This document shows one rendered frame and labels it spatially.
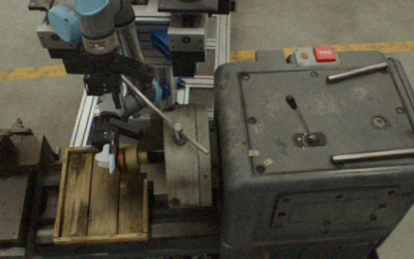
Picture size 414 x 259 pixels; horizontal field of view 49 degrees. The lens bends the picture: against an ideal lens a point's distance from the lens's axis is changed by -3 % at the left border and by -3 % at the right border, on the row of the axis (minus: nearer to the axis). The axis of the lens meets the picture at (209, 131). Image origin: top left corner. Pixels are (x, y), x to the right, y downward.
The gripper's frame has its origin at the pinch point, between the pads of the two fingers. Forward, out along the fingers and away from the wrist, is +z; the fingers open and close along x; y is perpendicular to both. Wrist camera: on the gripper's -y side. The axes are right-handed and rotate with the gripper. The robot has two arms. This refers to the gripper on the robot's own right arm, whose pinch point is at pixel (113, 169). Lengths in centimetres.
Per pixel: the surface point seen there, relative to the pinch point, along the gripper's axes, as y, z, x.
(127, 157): -4.7, -1.6, 3.9
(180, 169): -20.5, 8.2, 11.1
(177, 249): -16.6, 11.9, -36.2
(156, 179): -13.1, 5.6, 2.1
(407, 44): -183, -157, -108
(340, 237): -70, 18, -21
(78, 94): 48, -126, -107
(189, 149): -23.2, 3.9, 14.3
